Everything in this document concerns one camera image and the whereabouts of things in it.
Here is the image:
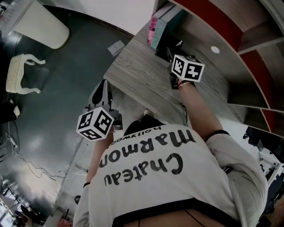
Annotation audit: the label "beaded wrist bracelet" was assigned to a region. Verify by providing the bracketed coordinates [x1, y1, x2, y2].
[177, 80, 196, 90]

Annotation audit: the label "wooden desk with hutch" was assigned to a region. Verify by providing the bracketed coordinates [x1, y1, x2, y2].
[103, 6, 248, 129]

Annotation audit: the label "person's right forearm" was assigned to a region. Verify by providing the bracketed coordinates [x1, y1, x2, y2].
[178, 84, 231, 143]

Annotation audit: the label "white power cable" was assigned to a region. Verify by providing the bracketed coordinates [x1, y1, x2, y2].
[15, 150, 87, 180]

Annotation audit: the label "person's left forearm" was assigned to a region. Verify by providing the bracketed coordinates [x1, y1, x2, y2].
[85, 130, 114, 186]

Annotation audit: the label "black pen holder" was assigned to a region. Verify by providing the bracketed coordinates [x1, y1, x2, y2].
[155, 33, 184, 62]

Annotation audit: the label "white power strip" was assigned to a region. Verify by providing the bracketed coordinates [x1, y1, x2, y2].
[5, 132, 20, 154]

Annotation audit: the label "person's black trousers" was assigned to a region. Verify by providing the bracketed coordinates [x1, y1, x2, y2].
[123, 115, 169, 136]

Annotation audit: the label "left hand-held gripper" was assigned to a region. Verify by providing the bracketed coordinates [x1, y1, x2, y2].
[75, 79, 124, 141]

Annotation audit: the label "person's neck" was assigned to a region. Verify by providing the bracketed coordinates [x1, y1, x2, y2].
[128, 208, 236, 227]

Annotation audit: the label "white printed t-shirt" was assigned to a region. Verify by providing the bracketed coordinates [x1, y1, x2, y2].
[88, 123, 240, 220]

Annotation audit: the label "white ornate stool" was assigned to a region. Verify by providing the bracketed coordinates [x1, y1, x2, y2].
[5, 53, 47, 94]

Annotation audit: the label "small grey paper sheet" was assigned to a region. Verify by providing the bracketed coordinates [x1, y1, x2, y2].
[107, 40, 125, 56]

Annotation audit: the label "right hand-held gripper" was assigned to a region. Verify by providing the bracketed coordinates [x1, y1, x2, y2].
[166, 47, 205, 90]

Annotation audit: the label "teal book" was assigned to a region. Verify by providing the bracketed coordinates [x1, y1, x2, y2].
[150, 9, 186, 50]

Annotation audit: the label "wooden shelf unit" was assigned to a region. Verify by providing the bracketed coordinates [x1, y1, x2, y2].
[153, 0, 284, 134]

